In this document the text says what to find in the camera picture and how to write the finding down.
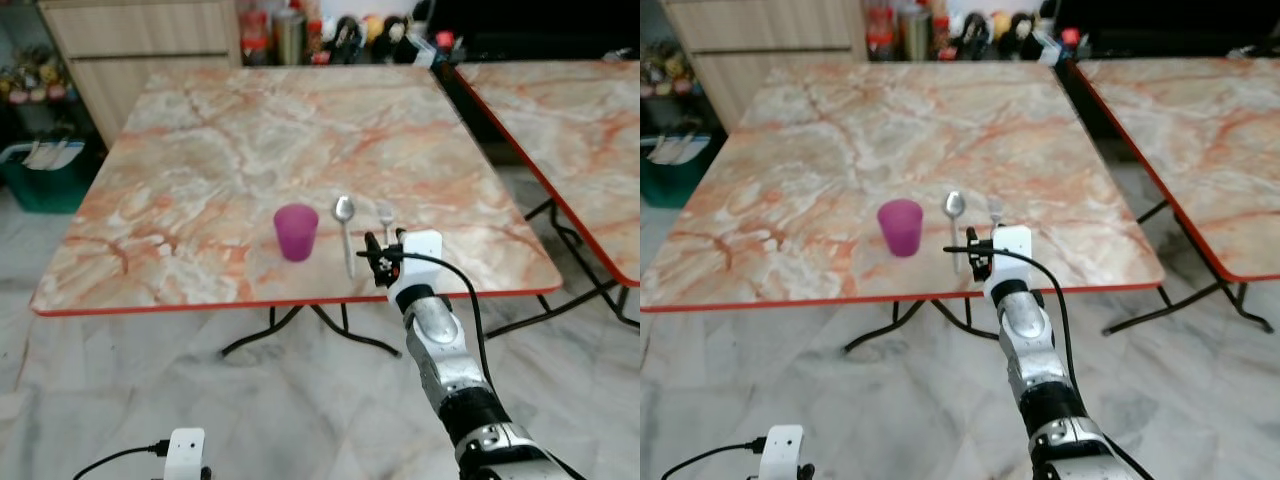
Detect silver metal spoon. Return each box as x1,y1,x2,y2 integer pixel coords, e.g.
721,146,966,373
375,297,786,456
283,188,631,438
943,190,968,273
332,195,358,280

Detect purple plastic cup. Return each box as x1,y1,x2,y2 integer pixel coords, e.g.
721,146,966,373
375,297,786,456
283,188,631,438
877,199,924,258
274,204,320,263

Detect marble pattern folding table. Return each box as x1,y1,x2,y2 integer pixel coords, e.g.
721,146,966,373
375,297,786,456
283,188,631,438
640,62,1167,354
30,64,564,359
452,60,641,341
1075,57,1280,334

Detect dark glass bottle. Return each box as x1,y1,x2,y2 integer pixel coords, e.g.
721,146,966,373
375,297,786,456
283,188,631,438
960,12,991,59
330,15,363,64

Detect silver metal canister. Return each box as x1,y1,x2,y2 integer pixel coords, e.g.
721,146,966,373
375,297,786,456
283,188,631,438
903,5,933,61
275,8,307,66

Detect red capped bottle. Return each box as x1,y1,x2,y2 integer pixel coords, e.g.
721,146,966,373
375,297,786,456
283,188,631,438
865,3,901,61
240,5,273,66

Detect light wooden cabinet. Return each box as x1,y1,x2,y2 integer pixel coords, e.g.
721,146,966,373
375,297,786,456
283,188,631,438
40,0,243,149
662,0,869,131

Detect large black appliance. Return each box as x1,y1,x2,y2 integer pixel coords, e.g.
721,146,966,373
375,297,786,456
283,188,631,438
425,0,641,63
1052,0,1280,61

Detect green plastic bin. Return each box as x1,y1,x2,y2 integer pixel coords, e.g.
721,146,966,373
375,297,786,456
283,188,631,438
640,130,713,209
0,138,101,214

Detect colourful artificial flowers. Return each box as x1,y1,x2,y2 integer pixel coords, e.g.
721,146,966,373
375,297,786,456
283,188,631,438
0,45,76,106
640,40,696,99

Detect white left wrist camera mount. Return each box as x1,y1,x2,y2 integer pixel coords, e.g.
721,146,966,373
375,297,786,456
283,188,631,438
757,425,805,480
163,428,207,480

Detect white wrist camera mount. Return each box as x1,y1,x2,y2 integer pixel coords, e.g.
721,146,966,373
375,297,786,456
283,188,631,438
388,229,444,309
757,425,805,480
163,428,207,480
983,225,1034,303

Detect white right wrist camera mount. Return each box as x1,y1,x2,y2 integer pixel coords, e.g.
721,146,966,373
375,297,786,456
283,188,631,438
388,229,444,309
983,225,1034,303

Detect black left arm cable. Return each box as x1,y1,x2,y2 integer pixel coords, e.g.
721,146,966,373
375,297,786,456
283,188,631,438
72,440,171,480
660,436,769,480

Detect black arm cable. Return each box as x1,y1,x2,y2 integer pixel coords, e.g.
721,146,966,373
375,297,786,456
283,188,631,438
360,250,493,401
72,440,171,480
660,436,769,480
943,244,1081,411

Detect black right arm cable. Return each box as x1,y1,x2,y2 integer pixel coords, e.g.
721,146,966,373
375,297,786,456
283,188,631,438
943,244,1081,411
360,250,493,401

